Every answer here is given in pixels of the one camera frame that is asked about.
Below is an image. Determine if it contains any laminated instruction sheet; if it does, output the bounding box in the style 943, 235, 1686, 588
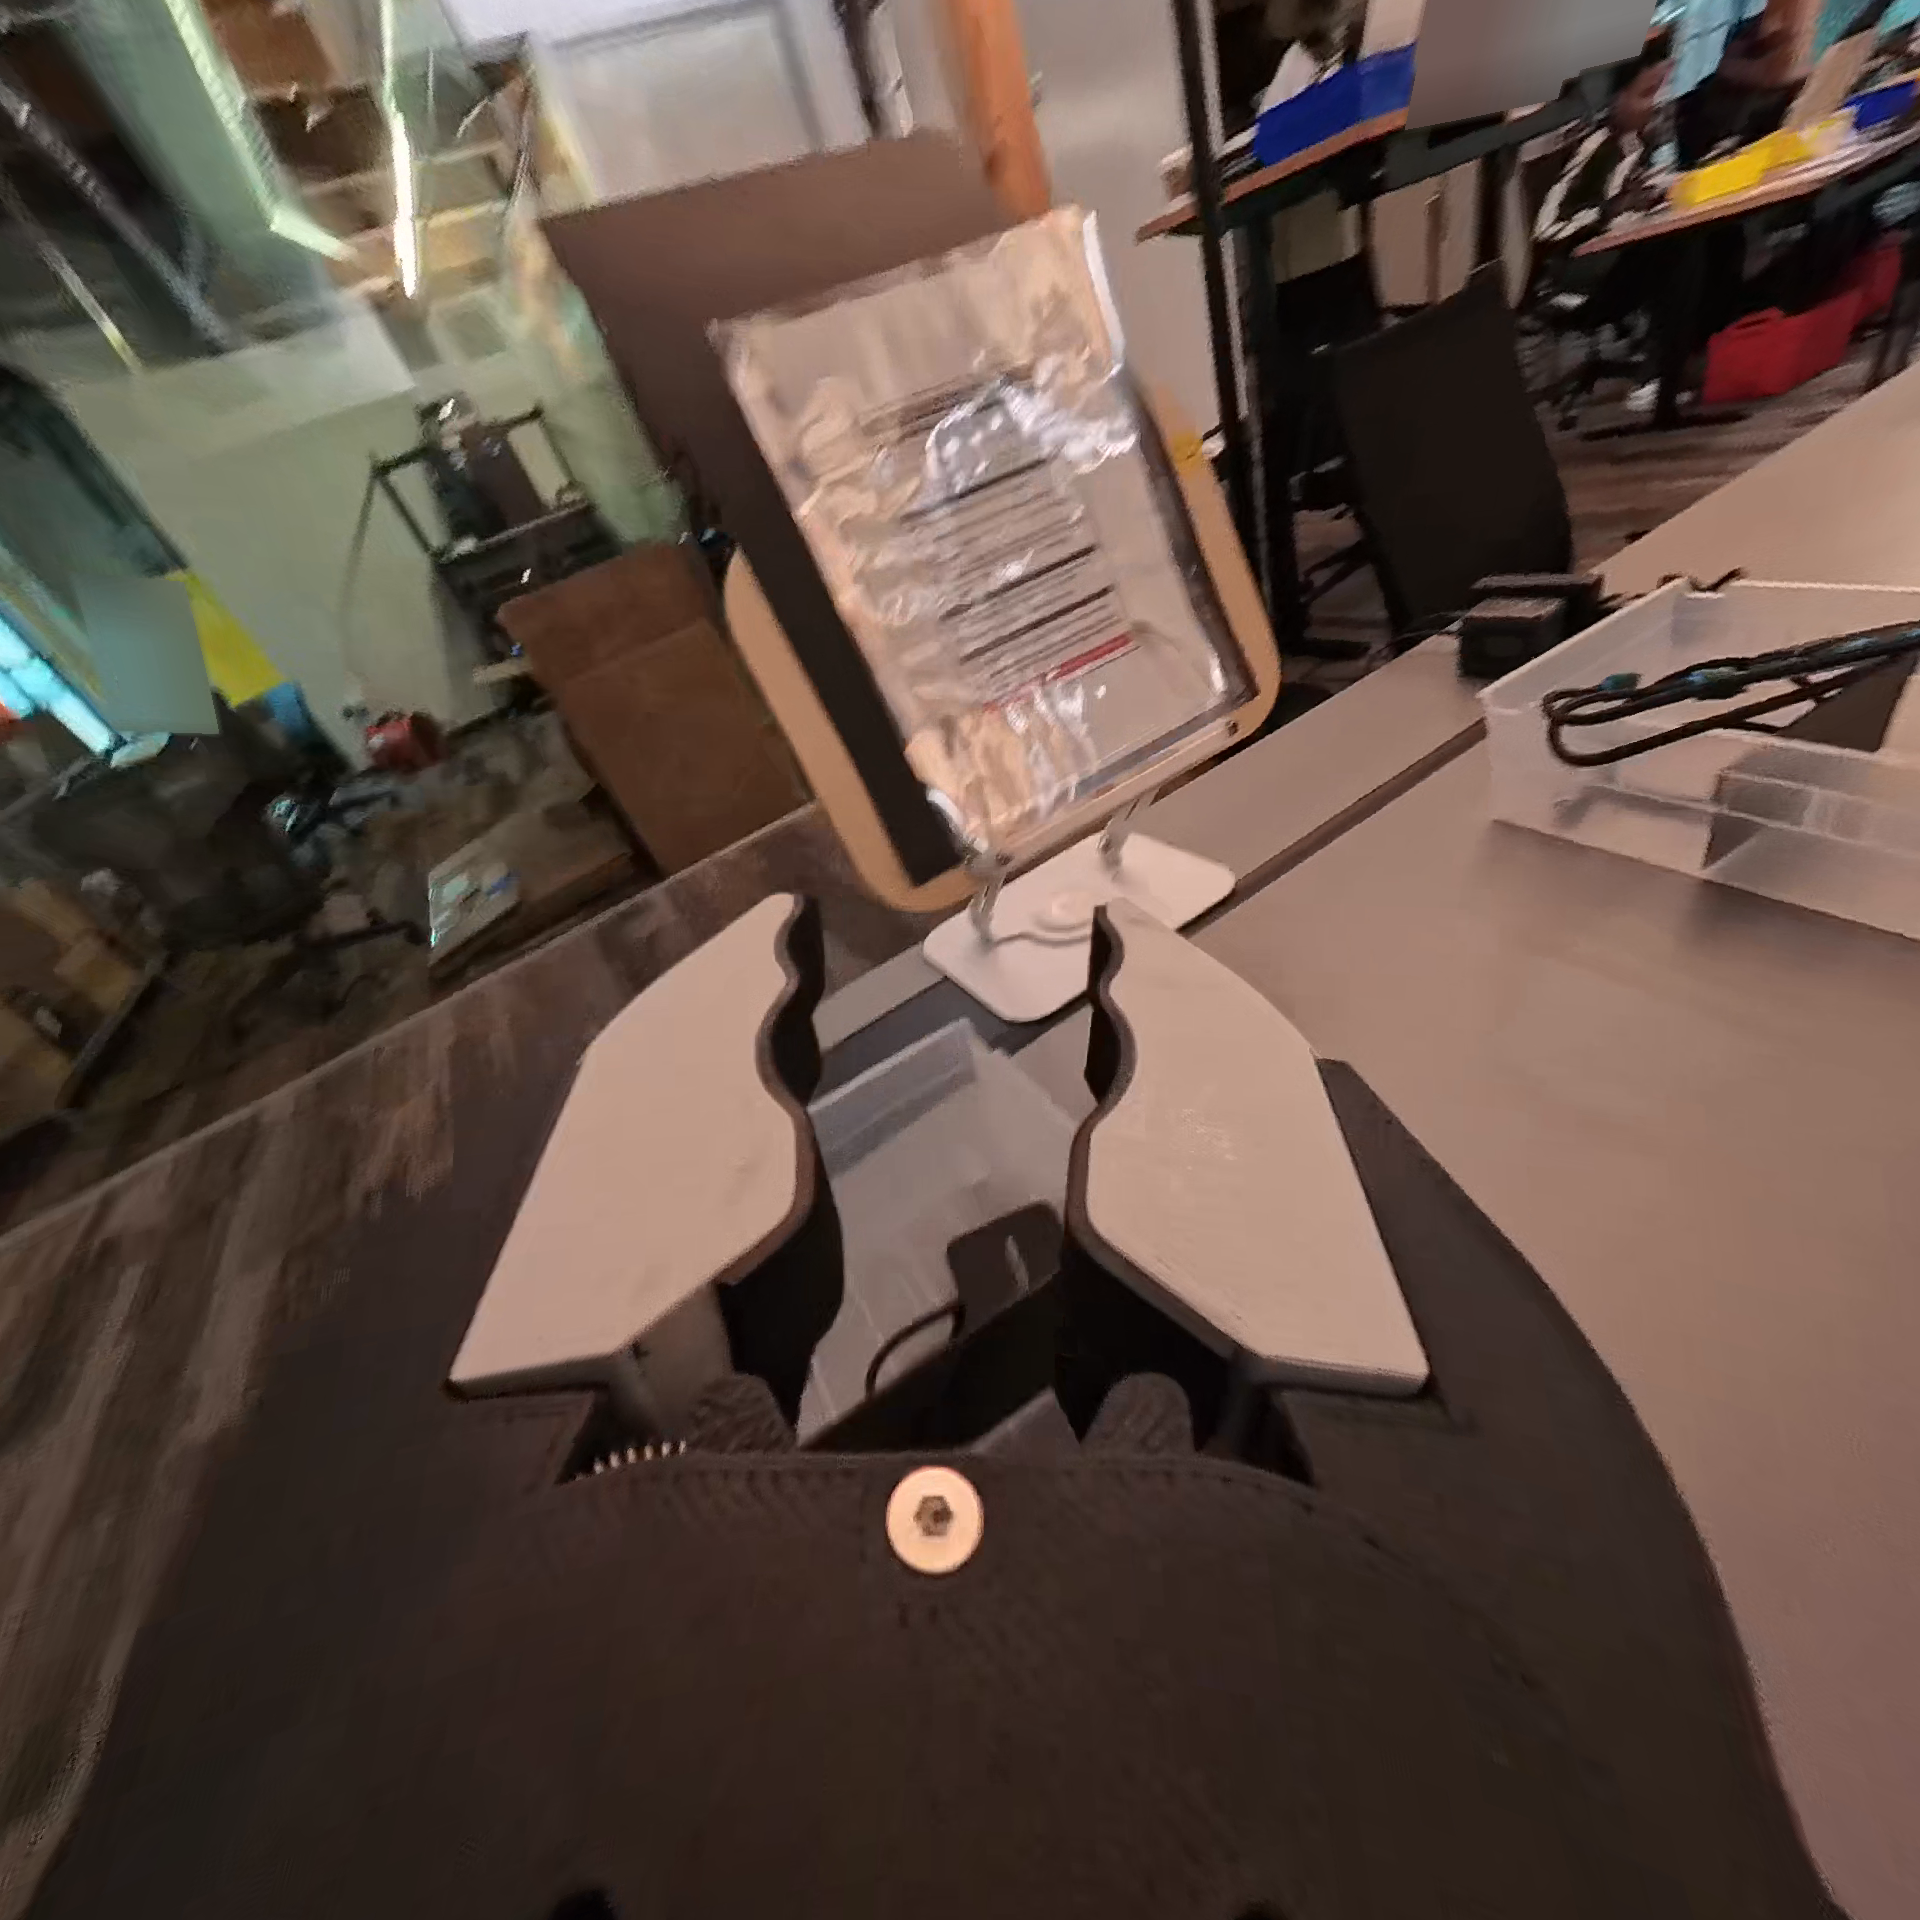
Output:
711, 208, 1266, 847

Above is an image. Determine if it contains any red storage bin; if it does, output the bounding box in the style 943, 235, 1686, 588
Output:
1698, 290, 1895, 407

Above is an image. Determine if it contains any white sign stand base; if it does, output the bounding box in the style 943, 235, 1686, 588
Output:
922, 796, 1240, 1027

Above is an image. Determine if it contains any clear plastic bin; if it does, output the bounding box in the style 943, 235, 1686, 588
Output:
1482, 578, 1920, 938
811, 1020, 1089, 1450

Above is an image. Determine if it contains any wooden support post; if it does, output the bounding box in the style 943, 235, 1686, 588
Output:
943, 0, 1051, 225

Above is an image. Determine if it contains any black braided hdmi cable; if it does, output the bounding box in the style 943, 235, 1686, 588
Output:
1541, 627, 1920, 770

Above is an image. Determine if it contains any brown cardboard box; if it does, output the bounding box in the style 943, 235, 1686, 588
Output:
495, 540, 813, 879

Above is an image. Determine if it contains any thin black hub cable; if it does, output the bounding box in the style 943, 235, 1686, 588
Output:
864, 1296, 961, 1405

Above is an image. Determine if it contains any yellow storage bin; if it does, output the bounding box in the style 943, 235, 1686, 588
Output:
1669, 123, 1861, 209

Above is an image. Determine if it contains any black equipment rack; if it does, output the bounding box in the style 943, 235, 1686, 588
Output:
366, 393, 621, 685

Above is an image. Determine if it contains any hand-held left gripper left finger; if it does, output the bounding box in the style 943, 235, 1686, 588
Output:
446, 893, 847, 1450

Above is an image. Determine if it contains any brown cardboard panel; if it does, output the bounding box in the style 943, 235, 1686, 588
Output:
541, 133, 1022, 841

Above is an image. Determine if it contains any black hdmi adapter hub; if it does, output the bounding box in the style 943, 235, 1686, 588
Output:
943, 1197, 1075, 1450

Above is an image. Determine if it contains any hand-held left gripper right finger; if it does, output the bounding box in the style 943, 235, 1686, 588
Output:
1058, 897, 1430, 1450

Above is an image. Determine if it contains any blue storage bin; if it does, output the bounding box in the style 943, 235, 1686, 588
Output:
1252, 43, 1420, 168

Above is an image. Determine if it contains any black power adapter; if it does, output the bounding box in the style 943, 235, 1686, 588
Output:
1455, 573, 1608, 681

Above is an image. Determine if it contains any yellow post cover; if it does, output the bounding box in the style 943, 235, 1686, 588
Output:
178, 567, 274, 707

